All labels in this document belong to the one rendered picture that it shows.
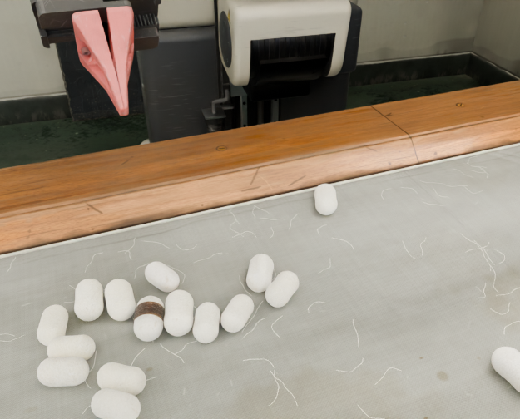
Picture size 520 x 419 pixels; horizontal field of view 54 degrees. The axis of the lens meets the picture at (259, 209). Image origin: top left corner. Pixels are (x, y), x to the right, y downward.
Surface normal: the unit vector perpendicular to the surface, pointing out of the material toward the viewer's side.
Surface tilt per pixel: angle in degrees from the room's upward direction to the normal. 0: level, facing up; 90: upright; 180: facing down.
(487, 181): 0
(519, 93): 0
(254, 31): 98
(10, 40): 90
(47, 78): 88
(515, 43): 89
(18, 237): 45
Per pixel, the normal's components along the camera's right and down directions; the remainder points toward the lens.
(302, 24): 0.26, 0.67
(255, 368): 0.00, -0.81
